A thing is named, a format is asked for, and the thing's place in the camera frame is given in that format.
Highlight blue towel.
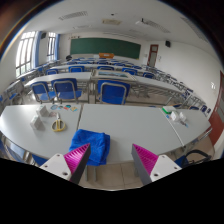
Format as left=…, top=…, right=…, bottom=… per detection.
left=68, top=128, right=111, bottom=167

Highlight grey classroom desk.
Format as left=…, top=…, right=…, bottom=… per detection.
left=24, top=71, right=93, bottom=90
left=91, top=69, right=183, bottom=98

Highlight white packet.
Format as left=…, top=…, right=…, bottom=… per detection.
left=170, top=111, right=188, bottom=123

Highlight white box with yellow label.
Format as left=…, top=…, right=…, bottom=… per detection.
left=35, top=104, right=51, bottom=118

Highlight red-brown door with window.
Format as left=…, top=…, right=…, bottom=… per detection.
left=147, top=43, right=160, bottom=68

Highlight group of blue classroom chairs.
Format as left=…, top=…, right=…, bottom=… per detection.
left=0, top=56, right=209, bottom=114

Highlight white box with green label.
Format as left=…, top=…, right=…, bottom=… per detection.
left=29, top=114, right=45, bottom=131

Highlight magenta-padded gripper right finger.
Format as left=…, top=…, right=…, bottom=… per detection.
left=130, top=143, right=183, bottom=186

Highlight green chalkboard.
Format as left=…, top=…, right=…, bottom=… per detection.
left=69, top=37, right=142, bottom=60

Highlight orange lectern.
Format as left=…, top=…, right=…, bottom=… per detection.
left=98, top=52, right=115, bottom=60

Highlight green and white box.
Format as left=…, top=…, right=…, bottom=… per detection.
left=161, top=105, right=178, bottom=115

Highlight ceiling projector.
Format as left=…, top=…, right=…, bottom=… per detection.
left=134, top=17, right=148, bottom=26

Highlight blue curtain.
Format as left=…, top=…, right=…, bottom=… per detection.
left=33, top=31, right=44, bottom=70
left=53, top=32, right=61, bottom=61

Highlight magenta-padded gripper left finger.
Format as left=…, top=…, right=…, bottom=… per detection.
left=38, top=142, right=92, bottom=185

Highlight yellow-handled scissors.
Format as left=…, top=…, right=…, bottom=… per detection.
left=50, top=112, right=67, bottom=133

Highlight large multi-pane window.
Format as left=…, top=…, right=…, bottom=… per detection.
left=14, top=31, right=36, bottom=78

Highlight narrow multi-pane window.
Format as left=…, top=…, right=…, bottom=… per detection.
left=46, top=31, right=57, bottom=63

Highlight ceiling air conditioner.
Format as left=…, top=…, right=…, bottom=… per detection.
left=101, top=18, right=123, bottom=26

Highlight black-framed blue chair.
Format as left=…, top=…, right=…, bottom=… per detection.
left=174, top=148, right=213, bottom=169

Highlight ceiling vent grille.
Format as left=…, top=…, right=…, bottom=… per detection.
left=58, top=10, right=89, bottom=21

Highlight plain red-brown door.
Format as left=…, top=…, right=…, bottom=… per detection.
left=207, top=70, right=224, bottom=148

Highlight blue metal-framed chair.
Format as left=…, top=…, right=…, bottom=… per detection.
left=51, top=77, right=83, bottom=105
left=30, top=81, right=56, bottom=105
left=96, top=78, right=131, bottom=106

